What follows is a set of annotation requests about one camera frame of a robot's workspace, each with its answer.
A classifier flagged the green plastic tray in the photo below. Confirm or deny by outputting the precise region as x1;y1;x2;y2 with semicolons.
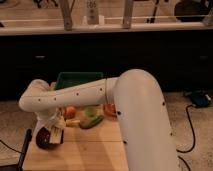
55;72;103;90

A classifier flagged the light green toy vegetable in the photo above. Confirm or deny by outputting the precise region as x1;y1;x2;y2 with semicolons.
85;106;97;117

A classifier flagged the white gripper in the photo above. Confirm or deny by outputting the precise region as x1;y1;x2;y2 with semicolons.
37;110;66;130

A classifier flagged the orange tomato toy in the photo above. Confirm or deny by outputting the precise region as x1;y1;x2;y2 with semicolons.
64;106;76;119

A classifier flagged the blue black floor device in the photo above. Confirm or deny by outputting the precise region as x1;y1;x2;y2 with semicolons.
190;92;211;108

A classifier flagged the black floor cable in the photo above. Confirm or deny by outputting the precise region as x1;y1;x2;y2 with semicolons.
176;104;198;171

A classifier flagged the green cucumber toy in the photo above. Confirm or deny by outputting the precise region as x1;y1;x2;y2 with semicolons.
79;115;104;129

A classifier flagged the wooden chair leg left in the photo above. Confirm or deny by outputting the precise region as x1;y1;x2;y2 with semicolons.
59;0;73;31

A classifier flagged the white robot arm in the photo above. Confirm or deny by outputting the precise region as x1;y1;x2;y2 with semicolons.
19;69;181;171

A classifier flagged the dark cabinet front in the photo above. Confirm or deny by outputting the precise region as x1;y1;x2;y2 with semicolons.
0;30;213;100

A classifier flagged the wooden chair leg right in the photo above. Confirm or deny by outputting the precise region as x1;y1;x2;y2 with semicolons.
122;0;134;29

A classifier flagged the yellow corn toy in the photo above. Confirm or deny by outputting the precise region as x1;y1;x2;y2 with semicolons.
66;119;80;127

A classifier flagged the wooden chair leg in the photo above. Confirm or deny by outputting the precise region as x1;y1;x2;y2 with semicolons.
122;0;134;29
59;0;73;31

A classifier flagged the dark purple bowl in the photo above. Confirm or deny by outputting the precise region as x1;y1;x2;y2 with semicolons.
36;127;57;150

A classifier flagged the red orange toy food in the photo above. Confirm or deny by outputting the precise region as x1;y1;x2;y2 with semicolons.
103;104;116;117

